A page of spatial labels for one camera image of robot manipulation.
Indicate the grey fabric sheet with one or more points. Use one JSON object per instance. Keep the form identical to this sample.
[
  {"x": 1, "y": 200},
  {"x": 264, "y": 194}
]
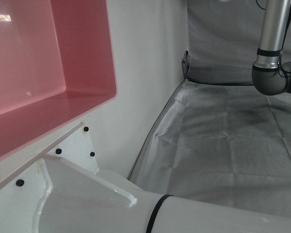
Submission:
[{"x": 220, "y": 133}]

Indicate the white table support bracket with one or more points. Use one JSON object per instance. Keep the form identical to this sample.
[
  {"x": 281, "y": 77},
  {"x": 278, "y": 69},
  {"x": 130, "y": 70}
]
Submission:
[{"x": 87, "y": 201}]

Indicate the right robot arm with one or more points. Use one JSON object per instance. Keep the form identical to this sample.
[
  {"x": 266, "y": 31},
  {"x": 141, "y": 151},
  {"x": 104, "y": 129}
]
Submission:
[{"x": 271, "y": 31}]

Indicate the pink plastic basket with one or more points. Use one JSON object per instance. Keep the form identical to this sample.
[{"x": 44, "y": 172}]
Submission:
[{"x": 38, "y": 72}]

